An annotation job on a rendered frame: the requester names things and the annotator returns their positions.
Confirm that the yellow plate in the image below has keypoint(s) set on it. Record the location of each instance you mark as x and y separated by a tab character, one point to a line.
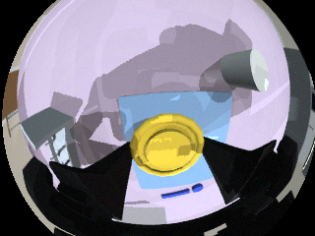
167	144

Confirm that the white dish rack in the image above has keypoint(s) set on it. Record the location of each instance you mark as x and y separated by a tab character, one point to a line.
58	130

